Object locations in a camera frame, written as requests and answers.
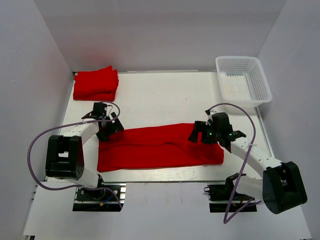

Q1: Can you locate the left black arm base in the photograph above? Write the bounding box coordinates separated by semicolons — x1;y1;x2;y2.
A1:
72;183;126;213

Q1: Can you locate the white plastic basket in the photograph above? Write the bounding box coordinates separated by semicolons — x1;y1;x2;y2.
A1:
215;56;272;108

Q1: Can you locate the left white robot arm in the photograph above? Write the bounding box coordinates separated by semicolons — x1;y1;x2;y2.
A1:
45;102;124;200

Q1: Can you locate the folded red t shirt stack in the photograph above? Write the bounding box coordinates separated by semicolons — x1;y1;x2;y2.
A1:
73;65;119;102

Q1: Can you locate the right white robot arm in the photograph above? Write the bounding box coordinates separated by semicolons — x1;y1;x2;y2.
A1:
188;112;308;214

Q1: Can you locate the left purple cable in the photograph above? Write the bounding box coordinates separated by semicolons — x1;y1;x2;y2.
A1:
26;100;123;210

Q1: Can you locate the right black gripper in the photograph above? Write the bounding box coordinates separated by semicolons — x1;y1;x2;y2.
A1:
188;120;221;144

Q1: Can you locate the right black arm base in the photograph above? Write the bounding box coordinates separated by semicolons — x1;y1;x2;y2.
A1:
203;183;250;213

